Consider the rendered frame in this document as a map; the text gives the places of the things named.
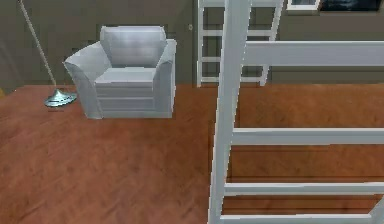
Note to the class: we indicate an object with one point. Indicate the dark framed picture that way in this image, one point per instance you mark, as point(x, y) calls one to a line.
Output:
point(351, 4)

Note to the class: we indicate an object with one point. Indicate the silver floor lamp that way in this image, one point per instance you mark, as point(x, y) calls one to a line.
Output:
point(59, 98)

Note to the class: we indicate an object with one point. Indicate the grey armchair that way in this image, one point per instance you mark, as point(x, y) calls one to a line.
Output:
point(133, 80)

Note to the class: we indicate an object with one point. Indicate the round grey door knob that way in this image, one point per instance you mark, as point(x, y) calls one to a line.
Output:
point(190, 27)

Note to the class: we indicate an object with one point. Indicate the white ladder shelf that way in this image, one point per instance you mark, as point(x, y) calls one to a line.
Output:
point(213, 32)

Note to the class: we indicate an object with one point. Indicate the white framed picture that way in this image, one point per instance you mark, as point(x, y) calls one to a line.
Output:
point(302, 4)

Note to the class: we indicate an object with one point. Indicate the white open shelf unit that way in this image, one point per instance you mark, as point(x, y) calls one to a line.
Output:
point(230, 100)

